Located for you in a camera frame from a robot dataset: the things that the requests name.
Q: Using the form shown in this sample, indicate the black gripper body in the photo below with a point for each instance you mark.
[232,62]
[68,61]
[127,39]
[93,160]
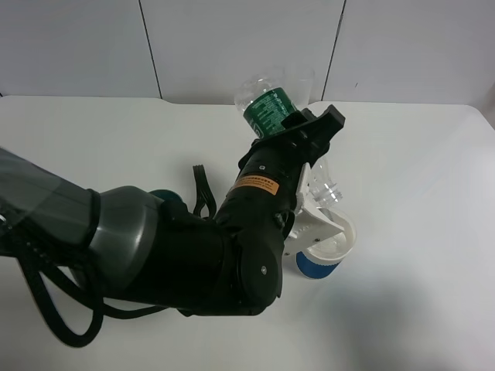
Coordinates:
[282,155]

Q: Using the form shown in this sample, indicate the clear bottle with green label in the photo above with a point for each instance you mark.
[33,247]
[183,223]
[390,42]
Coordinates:
[264,104]

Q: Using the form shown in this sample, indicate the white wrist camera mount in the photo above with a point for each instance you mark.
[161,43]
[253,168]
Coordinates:
[310,225]

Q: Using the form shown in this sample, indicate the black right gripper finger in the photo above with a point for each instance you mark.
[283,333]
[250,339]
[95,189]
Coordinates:
[293,120]

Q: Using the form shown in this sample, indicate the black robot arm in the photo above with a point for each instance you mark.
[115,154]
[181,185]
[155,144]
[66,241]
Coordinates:
[133,245]

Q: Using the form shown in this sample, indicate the white cup with blue sleeve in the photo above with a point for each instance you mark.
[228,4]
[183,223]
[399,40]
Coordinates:
[322,258]

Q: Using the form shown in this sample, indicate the tall clear drinking glass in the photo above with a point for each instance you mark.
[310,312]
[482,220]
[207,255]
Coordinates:
[299,85]

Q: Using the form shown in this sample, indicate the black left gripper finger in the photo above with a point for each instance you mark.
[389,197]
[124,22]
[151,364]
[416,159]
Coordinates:
[321,129]

